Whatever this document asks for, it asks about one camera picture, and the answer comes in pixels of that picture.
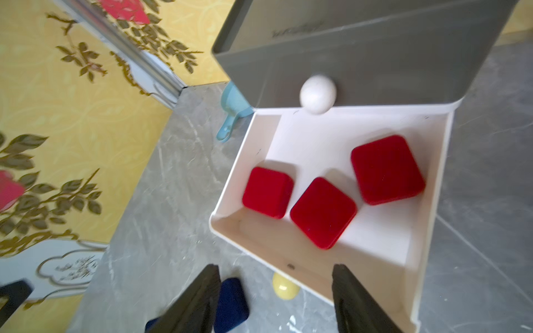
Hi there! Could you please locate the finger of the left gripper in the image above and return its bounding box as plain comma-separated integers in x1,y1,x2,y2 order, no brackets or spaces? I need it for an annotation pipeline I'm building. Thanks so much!
0,280,33,326

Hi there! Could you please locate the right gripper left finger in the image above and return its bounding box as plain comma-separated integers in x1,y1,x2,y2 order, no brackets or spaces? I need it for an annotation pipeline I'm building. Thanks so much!
149,264,221,333

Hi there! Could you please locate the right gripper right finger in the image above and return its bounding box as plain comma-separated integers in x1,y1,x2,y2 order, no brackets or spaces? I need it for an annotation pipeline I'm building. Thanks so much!
332,264,401,333

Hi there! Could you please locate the red brooch box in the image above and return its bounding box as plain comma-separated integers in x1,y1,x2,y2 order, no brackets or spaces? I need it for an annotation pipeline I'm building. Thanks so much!
351,135,426,205
290,177,358,250
242,166,294,219

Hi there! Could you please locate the three-drawer storage cabinet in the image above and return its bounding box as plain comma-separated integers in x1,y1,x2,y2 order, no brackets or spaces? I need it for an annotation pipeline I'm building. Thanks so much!
210,1,516,332

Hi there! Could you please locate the navy brooch box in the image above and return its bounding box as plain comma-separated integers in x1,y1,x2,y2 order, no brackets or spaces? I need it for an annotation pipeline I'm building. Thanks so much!
214,277,250,333
144,317,160,333

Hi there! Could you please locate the blue dustpan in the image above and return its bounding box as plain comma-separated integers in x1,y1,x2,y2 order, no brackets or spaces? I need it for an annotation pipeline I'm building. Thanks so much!
217,81,254,142

